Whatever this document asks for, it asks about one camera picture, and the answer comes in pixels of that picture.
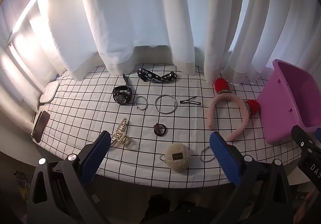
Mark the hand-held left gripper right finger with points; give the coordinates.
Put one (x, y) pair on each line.
(224, 156)

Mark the pink fluffy strawberry headband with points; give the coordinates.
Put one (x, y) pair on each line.
(225, 100)

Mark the large silver bangle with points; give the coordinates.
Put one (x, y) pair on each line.
(155, 104)

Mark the white sheer curtain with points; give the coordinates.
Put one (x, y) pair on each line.
(50, 38)

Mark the gold claw hair clip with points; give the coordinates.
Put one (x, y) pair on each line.
(120, 136)

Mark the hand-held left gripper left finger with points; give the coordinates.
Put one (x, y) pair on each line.
(96, 156)

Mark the red-edged smartphone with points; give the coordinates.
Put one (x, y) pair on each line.
(40, 126)

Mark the pink plastic basin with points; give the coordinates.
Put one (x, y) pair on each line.
(275, 103)

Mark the white flat device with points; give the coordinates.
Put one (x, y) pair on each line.
(49, 92)

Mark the black wrist watch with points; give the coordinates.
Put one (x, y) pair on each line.
(123, 94)

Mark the white black-checked tablecloth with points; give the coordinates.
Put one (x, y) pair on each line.
(87, 103)

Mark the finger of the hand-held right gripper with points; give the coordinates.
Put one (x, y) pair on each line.
(303, 138)

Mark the black metal hair clip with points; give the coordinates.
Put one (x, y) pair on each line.
(190, 102)

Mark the person's right hand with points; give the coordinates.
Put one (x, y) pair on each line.
(304, 204)

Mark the small silver bangle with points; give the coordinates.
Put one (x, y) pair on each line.
(135, 103)

